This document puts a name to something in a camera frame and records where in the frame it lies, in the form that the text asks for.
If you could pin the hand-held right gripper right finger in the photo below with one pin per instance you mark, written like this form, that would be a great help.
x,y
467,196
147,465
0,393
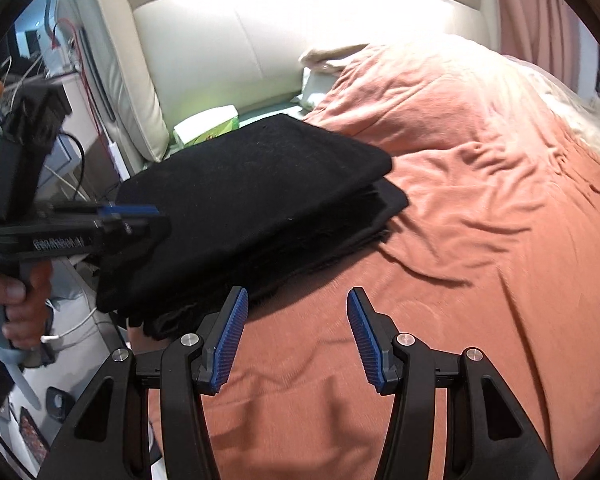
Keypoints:
x,y
367,345

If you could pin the black pants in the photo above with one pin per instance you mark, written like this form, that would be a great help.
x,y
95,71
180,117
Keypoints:
x,y
255,185
375,210

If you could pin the small black device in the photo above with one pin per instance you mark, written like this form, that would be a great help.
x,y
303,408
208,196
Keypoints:
x,y
59,402

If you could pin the pile of toys and clothes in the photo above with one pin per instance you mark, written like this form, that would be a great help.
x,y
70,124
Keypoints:
x,y
580,110

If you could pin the green tissue box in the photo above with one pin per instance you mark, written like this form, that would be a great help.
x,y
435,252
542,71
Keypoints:
x,y
205,127

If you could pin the orange blanket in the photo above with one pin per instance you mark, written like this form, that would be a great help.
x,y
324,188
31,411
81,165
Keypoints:
x,y
455,260

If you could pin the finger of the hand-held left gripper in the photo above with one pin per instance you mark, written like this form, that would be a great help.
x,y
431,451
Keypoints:
x,y
130,208
140,235

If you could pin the cream padded headboard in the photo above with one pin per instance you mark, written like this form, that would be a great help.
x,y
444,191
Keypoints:
x,y
230,35

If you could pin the white pillow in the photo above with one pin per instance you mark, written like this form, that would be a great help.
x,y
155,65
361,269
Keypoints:
x,y
317,87

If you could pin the pink curtain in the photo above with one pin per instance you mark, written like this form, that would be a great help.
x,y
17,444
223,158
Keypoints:
x,y
540,10

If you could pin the white power adapter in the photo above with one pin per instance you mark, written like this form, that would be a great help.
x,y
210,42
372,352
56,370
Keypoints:
x,y
115,160

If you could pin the patterned flat object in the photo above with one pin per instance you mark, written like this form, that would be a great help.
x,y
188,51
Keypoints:
x,y
34,435

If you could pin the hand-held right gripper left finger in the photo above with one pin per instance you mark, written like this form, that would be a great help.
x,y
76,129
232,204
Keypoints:
x,y
230,340

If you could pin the person's left hand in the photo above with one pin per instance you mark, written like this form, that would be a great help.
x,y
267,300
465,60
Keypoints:
x,y
27,312

